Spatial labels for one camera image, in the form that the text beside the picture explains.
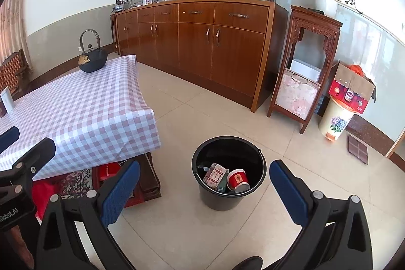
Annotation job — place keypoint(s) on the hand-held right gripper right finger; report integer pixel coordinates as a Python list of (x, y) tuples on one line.
[(288, 191)]

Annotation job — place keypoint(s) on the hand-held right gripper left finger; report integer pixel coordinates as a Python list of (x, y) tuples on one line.
[(121, 187)]

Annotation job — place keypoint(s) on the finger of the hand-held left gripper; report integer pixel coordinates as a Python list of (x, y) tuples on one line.
[(8, 137), (38, 153)]

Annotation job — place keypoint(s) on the red paper cup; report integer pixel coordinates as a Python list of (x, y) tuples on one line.
[(237, 180)]

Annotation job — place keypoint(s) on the black plastic bucket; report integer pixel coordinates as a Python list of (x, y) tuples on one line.
[(221, 198)]

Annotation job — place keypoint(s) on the red and white carton box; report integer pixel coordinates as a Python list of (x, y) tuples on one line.
[(215, 175)]

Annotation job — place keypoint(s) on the red flat box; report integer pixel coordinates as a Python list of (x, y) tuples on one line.
[(109, 173)]

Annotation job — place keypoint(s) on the brown tea tin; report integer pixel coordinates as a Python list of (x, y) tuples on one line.
[(2, 110)]

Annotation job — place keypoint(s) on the red bag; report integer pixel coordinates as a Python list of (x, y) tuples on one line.
[(42, 194)]

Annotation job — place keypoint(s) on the white tea tin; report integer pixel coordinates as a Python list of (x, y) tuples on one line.
[(7, 100)]

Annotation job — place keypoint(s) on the patterned floor rug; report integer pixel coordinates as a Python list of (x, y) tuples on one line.
[(76, 181)]

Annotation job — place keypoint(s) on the pink checkered tablecloth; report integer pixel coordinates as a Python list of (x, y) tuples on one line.
[(79, 111)]

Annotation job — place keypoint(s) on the wooden chair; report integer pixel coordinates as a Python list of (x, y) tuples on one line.
[(12, 74)]

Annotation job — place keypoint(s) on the person's dark shoe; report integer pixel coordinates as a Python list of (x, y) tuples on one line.
[(248, 263)]

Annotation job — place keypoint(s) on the cream floral pedal bin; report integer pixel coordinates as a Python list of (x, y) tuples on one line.
[(335, 121)]

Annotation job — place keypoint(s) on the pink floral bag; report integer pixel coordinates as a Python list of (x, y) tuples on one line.
[(297, 96)]

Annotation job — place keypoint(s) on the black iron teapot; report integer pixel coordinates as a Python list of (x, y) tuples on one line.
[(93, 62)]

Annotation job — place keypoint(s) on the beige curtain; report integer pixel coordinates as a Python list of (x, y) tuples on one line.
[(12, 23)]

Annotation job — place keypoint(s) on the cardboard box with red print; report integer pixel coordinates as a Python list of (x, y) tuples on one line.
[(351, 89)]

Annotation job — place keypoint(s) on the orange item in cardboard box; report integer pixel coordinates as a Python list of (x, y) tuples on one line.
[(356, 69)]

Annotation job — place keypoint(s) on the brown wooden sideboard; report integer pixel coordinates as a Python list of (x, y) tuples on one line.
[(196, 42)]

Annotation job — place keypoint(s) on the small potted succulent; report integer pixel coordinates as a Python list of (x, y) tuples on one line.
[(120, 6)]

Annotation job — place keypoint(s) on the carved wooden stand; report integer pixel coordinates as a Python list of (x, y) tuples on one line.
[(316, 23)]

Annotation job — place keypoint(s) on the white plant pot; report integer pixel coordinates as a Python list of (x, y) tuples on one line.
[(326, 4)]

